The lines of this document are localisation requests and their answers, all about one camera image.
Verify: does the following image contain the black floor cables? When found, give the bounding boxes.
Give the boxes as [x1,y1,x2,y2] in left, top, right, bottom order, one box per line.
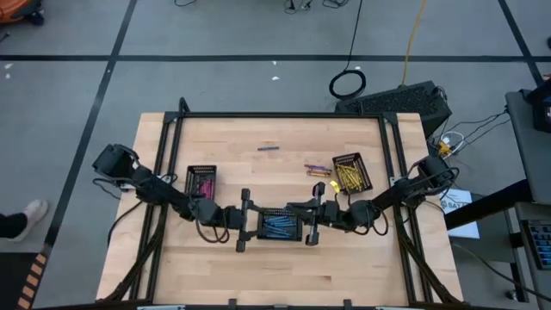
[283,0,352,10]

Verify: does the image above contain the white cable with plug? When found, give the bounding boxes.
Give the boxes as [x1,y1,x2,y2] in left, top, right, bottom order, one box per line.
[439,131,466,152]

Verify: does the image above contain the black plastic slotted basket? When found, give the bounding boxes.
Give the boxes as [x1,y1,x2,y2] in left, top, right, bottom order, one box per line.
[331,152,375,195]
[184,164,218,202]
[257,208,304,242]

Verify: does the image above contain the coiled black cable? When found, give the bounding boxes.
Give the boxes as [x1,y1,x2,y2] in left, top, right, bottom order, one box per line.
[328,0,368,101]

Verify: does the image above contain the person's leg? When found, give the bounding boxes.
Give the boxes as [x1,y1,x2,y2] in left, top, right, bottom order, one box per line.
[0,212,29,240]

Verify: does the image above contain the black mat with orange stripes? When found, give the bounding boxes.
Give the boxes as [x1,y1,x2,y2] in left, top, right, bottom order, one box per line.
[0,251,48,310]

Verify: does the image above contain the grey cart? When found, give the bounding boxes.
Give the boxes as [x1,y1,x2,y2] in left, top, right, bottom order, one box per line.
[505,89,551,207]

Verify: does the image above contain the black computer tower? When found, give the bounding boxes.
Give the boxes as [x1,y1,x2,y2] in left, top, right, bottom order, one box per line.
[334,80,453,140]

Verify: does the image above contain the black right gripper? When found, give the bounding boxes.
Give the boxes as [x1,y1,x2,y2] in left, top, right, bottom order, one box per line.
[286,181,345,247]

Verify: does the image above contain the black floor cable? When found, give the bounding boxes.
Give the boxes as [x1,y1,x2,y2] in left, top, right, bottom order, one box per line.
[451,243,551,302]

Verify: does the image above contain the yellow cable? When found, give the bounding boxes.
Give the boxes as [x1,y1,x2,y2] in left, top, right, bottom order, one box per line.
[400,0,429,86]

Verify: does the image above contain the orange machine with wheels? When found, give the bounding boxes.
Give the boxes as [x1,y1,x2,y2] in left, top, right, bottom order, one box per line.
[0,0,45,26]

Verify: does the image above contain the keyboard with blue keys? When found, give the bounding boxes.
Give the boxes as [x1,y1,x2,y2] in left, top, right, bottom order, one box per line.
[518,220,551,272]

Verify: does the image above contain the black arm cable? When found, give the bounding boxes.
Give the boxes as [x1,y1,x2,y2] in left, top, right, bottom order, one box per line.
[92,177,145,247]

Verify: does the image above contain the white paper sheet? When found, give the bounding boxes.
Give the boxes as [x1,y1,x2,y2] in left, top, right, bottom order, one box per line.
[438,188,481,240]

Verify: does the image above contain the black stand beam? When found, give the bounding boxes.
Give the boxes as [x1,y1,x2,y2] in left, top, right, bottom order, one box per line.
[443,178,531,232]

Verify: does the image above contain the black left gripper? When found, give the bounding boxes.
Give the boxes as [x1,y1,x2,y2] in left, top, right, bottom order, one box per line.
[221,188,264,253]

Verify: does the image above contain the person's white shoe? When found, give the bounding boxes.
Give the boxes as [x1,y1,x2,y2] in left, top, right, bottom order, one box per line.
[9,198,50,243]

